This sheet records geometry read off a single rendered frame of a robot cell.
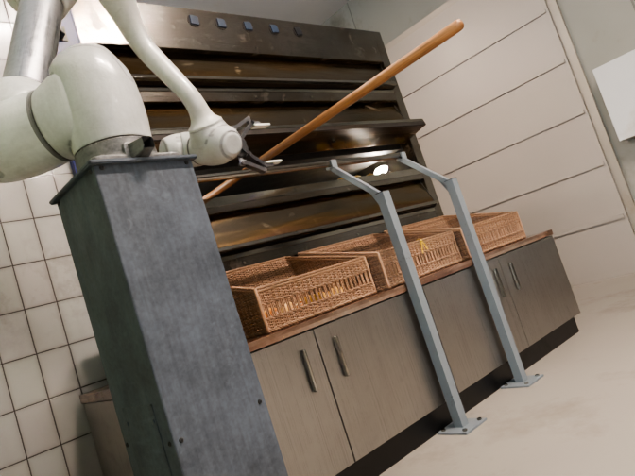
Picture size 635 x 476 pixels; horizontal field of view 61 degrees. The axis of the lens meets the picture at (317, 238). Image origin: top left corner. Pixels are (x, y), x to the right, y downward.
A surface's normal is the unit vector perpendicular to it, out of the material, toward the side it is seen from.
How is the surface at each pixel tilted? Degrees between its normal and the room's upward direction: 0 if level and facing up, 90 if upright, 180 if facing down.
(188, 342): 90
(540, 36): 90
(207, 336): 90
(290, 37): 90
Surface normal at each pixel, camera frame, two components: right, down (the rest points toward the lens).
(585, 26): -0.69, 0.15
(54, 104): -0.21, -0.01
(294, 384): 0.61, -0.27
